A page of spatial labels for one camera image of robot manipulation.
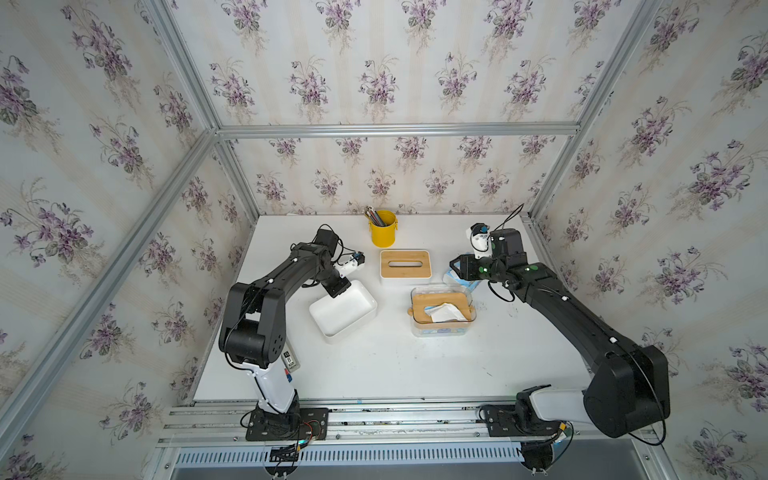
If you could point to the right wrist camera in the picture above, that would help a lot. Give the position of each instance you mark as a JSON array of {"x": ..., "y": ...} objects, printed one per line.
[{"x": 478, "y": 235}]

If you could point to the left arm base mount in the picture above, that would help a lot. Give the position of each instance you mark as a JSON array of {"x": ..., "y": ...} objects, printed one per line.
[{"x": 298, "y": 428}]

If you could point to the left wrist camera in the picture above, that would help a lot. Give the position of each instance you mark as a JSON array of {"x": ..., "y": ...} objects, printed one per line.
[{"x": 350, "y": 263}]

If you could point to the yellow metal pen bucket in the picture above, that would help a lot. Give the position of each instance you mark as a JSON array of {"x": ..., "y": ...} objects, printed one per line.
[{"x": 384, "y": 237}]

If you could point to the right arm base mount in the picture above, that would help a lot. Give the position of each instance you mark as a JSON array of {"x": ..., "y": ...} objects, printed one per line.
[{"x": 542, "y": 442}]

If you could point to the colored pencils bundle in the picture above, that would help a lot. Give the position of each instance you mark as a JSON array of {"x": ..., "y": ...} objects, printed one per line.
[{"x": 374, "y": 217}]

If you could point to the bamboo tissue box lid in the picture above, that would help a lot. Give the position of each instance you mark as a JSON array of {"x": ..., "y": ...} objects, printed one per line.
[{"x": 459, "y": 299}]

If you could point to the white plastic tray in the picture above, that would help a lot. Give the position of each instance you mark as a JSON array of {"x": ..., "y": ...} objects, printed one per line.
[{"x": 337, "y": 318}]

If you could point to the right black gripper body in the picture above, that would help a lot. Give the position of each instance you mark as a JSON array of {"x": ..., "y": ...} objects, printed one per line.
[{"x": 488, "y": 269}]

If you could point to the white box with bamboo lid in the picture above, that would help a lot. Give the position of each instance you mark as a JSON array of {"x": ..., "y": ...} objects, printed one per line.
[{"x": 405, "y": 267}]

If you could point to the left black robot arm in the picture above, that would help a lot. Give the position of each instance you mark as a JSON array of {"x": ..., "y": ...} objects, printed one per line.
[{"x": 253, "y": 331}]

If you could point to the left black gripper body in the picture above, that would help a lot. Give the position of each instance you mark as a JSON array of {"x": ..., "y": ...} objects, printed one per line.
[{"x": 335, "y": 284}]

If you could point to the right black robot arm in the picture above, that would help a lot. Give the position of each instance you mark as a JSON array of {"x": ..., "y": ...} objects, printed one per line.
[{"x": 629, "y": 386}]

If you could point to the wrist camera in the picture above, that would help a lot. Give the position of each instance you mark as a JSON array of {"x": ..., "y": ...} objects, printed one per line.
[
  {"x": 350, "y": 263},
  {"x": 478, "y": 235}
]

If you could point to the clear plastic tissue box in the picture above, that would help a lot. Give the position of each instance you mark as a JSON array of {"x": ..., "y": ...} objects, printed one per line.
[{"x": 442, "y": 288}]

